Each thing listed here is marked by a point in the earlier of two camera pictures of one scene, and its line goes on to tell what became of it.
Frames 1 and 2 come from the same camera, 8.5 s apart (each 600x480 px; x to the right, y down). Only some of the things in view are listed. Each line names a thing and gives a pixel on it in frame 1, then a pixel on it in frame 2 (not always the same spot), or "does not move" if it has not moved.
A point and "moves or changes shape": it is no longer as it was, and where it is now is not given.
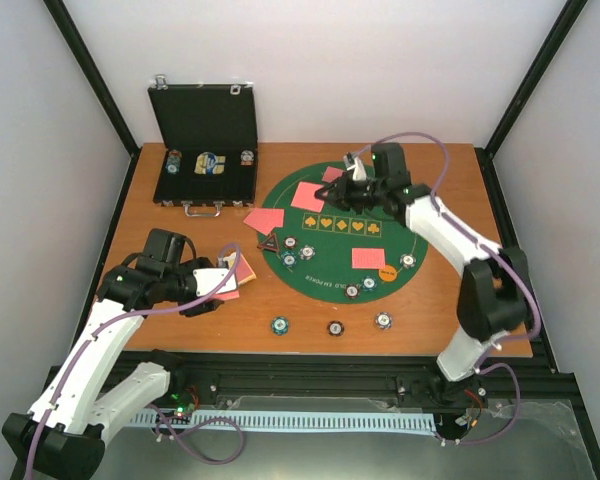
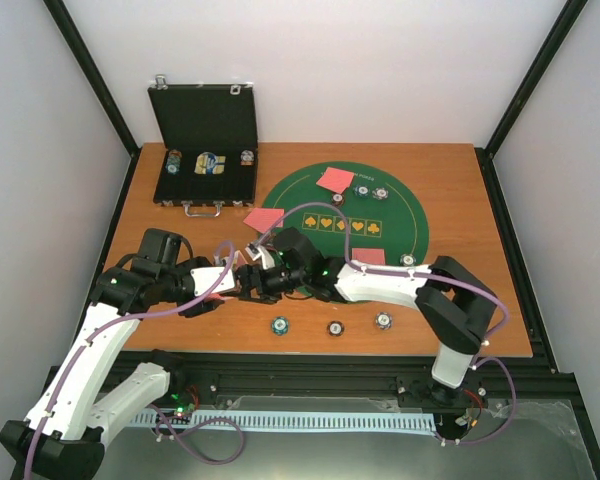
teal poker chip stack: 279,325 does not move
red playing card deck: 224,296 does not move
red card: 368,258 does not move
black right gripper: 340,195 -> 245,274
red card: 264,220 does not move
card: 304,197 moves or changes shape
